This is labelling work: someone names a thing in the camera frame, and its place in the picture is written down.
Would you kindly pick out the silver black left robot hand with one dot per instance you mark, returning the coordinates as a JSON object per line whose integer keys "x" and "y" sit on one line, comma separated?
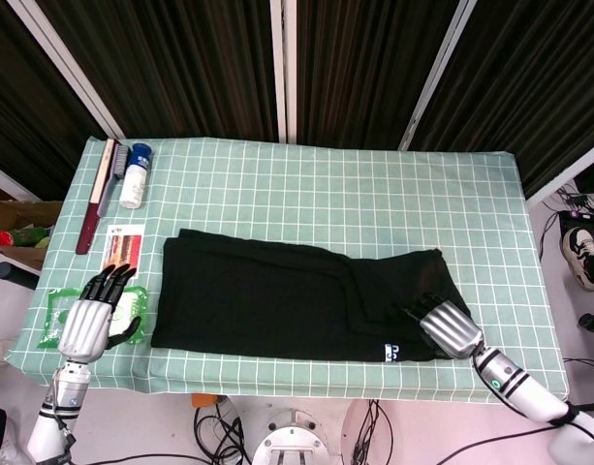
{"x": 85, "y": 329}

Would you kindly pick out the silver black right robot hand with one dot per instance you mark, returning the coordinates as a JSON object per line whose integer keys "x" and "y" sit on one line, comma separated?
{"x": 449, "y": 329}

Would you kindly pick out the green plastic packet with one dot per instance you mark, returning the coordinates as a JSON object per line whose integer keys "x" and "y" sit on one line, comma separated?
{"x": 47, "y": 324}

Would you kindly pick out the black t-shirt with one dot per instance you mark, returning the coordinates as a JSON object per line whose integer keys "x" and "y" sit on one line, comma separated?
{"x": 277, "y": 300}

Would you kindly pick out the round white robot base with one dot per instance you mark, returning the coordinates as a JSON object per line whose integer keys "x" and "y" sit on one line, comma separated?
{"x": 289, "y": 436}

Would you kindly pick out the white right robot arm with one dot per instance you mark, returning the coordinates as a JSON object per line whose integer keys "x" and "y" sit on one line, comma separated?
{"x": 529, "y": 397}

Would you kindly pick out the black cylinder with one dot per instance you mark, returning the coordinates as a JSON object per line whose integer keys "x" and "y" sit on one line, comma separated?
{"x": 13, "y": 275}

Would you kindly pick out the printed photo card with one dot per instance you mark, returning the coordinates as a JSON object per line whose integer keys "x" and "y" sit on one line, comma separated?
{"x": 124, "y": 247}

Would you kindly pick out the green snack bag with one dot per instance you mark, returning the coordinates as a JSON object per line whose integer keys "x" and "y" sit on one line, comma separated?
{"x": 30, "y": 236}

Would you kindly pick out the red round item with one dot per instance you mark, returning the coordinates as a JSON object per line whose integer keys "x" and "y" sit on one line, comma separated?
{"x": 5, "y": 238}

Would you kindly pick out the maroon cream long flat stick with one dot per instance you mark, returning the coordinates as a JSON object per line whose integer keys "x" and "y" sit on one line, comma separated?
{"x": 94, "y": 203}

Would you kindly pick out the brown cardboard box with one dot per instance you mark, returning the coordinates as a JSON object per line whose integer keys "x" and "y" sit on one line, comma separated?
{"x": 15, "y": 213}

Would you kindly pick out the orange block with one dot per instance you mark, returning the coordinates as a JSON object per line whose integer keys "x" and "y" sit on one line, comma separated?
{"x": 203, "y": 401}

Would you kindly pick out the small black floor object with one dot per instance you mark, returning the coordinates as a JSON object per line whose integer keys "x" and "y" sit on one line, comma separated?
{"x": 591, "y": 322}

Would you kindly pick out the white black sneaker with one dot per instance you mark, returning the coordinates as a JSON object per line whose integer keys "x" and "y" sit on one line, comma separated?
{"x": 575, "y": 247}

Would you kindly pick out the grey brush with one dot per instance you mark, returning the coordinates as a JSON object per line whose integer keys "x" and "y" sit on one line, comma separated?
{"x": 113, "y": 179}

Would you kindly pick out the white bottle blue cap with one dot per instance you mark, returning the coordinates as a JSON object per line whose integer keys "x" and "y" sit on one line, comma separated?
{"x": 134, "y": 181}

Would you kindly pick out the black electronic box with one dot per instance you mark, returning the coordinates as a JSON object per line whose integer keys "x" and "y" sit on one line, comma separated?
{"x": 582, "y": 220}

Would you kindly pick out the green checked tablecloth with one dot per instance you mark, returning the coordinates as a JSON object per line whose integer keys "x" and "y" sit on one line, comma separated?
{"x": 325, "y": 194}

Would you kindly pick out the dark pleated curtain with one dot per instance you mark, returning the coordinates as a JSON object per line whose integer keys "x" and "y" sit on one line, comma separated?
{"x": 364, "y": 72}
{"x": 170, "y": 72}
{"x": 25, "y": 121}
{"x": 534, "y": 97}

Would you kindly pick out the white frame post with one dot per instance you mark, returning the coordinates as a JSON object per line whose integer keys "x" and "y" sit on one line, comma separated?
{"x": 437, "y": 72}
{"x": 563, "y": 176}
{"x": 69, "y": 68}
{"x": 282, "y": 72}
{"x": 6, "y": 179}

